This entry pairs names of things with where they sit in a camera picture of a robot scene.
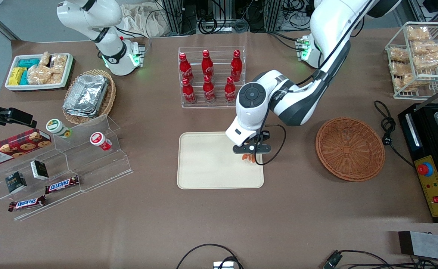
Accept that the aluminium foil tray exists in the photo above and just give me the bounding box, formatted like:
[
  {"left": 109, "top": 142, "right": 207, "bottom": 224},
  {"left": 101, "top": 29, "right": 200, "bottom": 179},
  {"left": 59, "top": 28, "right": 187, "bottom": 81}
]
[
  {"left": 63, "top": 105, "right": 100, "bottom": 118},
  {"left": 65, "top": 74, "right": 109, "bottom": 112}
]

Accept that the beige rectangular serving tray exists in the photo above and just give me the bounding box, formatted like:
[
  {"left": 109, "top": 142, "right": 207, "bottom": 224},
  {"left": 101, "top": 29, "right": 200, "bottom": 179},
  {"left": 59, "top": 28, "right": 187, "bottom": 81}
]
[{"left": 177, "top": 131, "right": 264, "bottom": 190}]

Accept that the round brown wicker basket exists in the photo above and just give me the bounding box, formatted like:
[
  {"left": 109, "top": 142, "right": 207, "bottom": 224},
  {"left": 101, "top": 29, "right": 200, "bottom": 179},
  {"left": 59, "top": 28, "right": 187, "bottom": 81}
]
[{"left": 315, "top": 117, "right": 386, "bottom": 182}]

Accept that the oval light wicker basket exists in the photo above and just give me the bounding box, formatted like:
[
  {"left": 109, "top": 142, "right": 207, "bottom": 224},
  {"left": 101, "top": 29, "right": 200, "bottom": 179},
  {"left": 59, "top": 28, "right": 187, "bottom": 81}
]
[{"left": 62, "top": 69, "right": 117, "bottom": 126}]

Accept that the red tartan cookie box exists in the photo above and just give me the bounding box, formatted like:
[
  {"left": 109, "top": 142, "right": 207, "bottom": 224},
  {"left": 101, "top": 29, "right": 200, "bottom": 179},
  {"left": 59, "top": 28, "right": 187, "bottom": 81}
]
[{"left": 0, "top": 129, "right": 52, "bottom": 167}]

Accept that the green lid cup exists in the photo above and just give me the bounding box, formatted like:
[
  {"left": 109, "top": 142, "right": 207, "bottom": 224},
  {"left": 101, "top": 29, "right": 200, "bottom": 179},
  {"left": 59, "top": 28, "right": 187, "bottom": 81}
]
[{"left": 46, "top": 118, "right": 72, "bottom": 139}]

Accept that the white rectangular snack bin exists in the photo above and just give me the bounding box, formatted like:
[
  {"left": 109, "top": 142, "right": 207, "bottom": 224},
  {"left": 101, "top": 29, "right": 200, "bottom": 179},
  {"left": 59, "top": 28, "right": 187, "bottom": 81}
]
[{"left": 4, "top": 53, "right": 74, "bottom": 92}]

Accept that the yellow snack pack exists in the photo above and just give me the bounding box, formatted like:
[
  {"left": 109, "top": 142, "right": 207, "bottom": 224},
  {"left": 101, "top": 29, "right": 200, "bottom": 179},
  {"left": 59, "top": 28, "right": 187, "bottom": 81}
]
[{"left": 8, "top": 67, "right": 27, "bottom": 86}]

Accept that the small black snack box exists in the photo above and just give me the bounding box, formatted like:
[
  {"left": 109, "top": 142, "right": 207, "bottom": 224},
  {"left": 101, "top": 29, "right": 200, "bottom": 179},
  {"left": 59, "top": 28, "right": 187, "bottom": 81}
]
[
  {"left": 5, "top": 171, "right": 28, "bottom": 194},
  {"left": 30, "top": 160, "right": 49, "bottom": 181}
]

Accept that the red cola bottle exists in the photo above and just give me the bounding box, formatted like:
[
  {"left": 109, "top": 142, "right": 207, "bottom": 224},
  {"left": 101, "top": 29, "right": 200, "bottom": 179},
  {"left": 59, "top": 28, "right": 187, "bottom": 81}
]
[
  {"left": 202, "top": 50, "right": 214, "bottom": 79},
  {"left": 224, "top": 77, "right": 237, "bottom": 103},
  {"left": 182, "top": 78, "right": 196, "bottom": 105},
  {"left": 203, "top": 75, "right": 216, "bottom": 103},
  {"left": 230, "top": 50, "right": 243, "bottom": 82},
  {"left": 179, "top": 53, "right": 194, "bottom": 83}
]

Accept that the brown chocolate bar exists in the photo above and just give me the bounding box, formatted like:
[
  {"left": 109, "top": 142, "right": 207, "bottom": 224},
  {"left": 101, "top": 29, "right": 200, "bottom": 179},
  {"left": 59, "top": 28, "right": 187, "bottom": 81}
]
[
  {"left": 8, "top": 195, "right": 46, "bottom": 212},
  {"left": 45, "top": 175, "right": 80, "bottom": 195}
]

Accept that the red lid cup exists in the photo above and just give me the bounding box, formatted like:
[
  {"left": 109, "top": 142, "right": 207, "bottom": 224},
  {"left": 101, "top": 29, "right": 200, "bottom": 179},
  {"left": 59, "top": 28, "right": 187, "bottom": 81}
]
[{"left": 90, "top": 132, "right": 112, "bottom": 151}]

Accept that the clear acrylic stepped display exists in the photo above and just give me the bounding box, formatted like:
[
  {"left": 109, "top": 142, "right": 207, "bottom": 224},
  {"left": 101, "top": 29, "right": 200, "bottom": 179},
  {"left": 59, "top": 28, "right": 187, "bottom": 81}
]
[{"left": 0, "top": 115, "right": 134, "bottom": 222}]

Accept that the clear acrylic bottle rack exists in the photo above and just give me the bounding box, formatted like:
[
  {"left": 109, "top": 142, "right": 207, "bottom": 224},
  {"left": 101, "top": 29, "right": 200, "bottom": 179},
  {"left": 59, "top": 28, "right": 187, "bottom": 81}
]
[{"left": 178, "top": 46, "right": 246, "bottom": 109}]

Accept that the bagged fried snack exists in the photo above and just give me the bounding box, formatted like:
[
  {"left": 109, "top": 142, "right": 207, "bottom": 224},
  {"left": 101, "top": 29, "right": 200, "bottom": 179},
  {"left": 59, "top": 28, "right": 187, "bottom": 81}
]
[
  {"left": 394, "top": 74, "right": 425, "bottom": 92},
  {"left": 389, "top": 62, "right": 411, "bottom": 77},
  {"left": 413, "top": 54, "right": 438, "bottom": 71},
  {"left": 389, "top": 47, "right": 410, "bottom": 63},
  {"left": 412, "top": 40, "right": 438, "bottom": 56},
  {"left": 407, "top": 26, "right": 431, "bottom": 41}
]

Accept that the beige cloth bag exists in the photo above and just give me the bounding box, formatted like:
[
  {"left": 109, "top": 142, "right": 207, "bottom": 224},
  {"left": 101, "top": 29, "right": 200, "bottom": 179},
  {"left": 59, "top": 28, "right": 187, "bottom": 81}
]
[{"left": 120, "top": 4, "right": 171, "bottom": 38}]

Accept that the grey flat box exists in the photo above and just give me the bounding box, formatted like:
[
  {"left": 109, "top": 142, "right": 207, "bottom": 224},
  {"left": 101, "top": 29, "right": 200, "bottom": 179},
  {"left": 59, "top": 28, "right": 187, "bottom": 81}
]
[{"left": 398, "top": 231, "right": 438, "bottom": 262}]

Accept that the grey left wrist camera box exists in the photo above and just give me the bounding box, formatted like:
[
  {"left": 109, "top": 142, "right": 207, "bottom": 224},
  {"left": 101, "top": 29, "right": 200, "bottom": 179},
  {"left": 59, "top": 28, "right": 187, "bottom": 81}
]
[{"left": 233, "top": 143, "right": 272, "bottom": 155}]

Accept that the black looped cable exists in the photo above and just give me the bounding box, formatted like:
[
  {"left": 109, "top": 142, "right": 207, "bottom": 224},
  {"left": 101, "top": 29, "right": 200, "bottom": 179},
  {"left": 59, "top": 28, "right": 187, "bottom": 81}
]
[{"left": 176, "top": 244, "right": 244, "bottom": 269}]

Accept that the aluminium frame post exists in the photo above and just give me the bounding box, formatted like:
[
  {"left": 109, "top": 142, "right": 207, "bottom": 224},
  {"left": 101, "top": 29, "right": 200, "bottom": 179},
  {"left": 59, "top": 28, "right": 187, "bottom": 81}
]
[
  {"left": 265, "top": 0, "right": 281, "bottom": 32},
  {"left": 165, "top": 0, "right": 184, "bottom": 34}
]

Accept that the black power cable with plug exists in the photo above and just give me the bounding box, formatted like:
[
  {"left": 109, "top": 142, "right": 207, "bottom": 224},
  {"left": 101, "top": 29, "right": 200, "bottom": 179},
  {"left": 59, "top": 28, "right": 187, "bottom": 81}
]
[{"left": 375, "top": 100, "right": 415, "bottom": 167}]

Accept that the coiled black cable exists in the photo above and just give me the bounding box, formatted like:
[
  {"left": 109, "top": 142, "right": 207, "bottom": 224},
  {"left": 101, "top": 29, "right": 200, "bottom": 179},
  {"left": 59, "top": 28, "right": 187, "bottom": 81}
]
[{"left": 198, "top": 17, "right": 218, "bottom": 35}]

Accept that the black cable with connector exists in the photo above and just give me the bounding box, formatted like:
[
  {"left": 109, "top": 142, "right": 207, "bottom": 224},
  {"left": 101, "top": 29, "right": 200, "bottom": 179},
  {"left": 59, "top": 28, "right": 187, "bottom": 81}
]
[{"left": 323, "top": 250, "right": 438, "bottom": 269}]

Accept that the white wire basket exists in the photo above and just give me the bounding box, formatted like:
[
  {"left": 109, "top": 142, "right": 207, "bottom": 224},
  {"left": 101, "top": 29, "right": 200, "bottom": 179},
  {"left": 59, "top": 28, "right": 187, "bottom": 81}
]
[{"left": 385, "top": 21, "right": 438, "bottom": 100}]

